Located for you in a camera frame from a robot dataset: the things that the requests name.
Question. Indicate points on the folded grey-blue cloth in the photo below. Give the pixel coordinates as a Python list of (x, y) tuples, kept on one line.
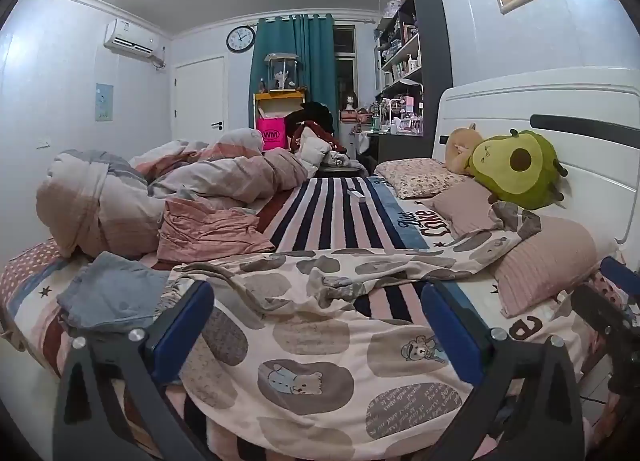
[(110, 288)]

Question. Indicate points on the pink grey striped duvet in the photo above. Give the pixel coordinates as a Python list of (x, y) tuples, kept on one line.
[(100, 191)]

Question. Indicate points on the striped plush blanket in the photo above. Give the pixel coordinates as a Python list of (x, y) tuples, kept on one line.
[(325, 221)]

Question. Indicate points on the white air conditioner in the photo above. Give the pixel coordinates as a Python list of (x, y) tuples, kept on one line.
[(131, 38)]

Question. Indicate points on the orange plush toy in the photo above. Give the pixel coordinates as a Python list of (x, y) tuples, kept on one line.
[(460, 148)]

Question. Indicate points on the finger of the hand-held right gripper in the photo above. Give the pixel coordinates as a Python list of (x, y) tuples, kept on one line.
[(617, 270)]

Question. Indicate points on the ribbed pink pillow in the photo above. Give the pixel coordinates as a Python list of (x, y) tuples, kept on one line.
[(545, 266)]

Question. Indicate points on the white puffy jacket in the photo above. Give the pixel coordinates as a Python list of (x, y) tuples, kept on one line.
[(314, 153)]

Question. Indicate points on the dark tall bookshelf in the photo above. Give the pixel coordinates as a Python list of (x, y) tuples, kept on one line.
[(432, 66)]

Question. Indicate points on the floral pillow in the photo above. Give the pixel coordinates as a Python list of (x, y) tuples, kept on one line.
[(420, 176)]

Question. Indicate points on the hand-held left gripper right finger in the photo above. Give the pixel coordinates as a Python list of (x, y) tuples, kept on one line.
[(450, 331)]

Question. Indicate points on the white door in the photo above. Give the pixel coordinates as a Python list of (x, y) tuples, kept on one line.
[(197, 96)]

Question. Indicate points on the clear case on bookshelf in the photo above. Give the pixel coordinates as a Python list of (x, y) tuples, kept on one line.
[(390, 1)]

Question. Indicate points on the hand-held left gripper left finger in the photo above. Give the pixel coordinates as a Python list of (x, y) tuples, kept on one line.
[(184, 328)]

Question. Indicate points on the yellow shelf unit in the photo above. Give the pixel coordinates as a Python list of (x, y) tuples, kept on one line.
[(277, 97)]

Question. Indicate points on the mannequin head with wig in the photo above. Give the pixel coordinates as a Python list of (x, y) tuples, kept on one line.
[(348, 102)]

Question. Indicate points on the teal curtain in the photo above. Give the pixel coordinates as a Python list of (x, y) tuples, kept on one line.
[(310, 61)]

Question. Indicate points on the cream bear print pants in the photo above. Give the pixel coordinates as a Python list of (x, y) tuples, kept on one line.
[(320, 336)]

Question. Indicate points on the bright pink bag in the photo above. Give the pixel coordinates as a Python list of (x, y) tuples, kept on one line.
[(272, 133)]

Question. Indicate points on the small white box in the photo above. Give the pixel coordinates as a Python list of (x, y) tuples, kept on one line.
[(357, 194)]

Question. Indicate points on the window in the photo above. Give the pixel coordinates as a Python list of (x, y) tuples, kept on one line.
[(345, 66)]

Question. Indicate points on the glass display case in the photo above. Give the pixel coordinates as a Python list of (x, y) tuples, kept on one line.
[(281, 72)]

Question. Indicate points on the round wall clock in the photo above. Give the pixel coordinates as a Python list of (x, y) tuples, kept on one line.
[(240, 39)]

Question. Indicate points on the small pale wall poster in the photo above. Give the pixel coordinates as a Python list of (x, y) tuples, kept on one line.
[(104, 102)]

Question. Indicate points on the pink dotted bed sheet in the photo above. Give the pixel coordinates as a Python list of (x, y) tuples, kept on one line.
[(25, 266)]

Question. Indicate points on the pink checked cloth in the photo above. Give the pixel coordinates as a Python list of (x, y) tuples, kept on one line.
[(210, 231)]

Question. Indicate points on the avocado plush toy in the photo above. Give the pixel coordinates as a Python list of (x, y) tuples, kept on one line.
[(520, 176)]

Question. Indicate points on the white bed headboard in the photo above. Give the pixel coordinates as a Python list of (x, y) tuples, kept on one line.
[(590, 106)]

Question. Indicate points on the dark clothes pile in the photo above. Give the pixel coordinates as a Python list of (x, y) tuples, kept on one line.
[(312, 116)]

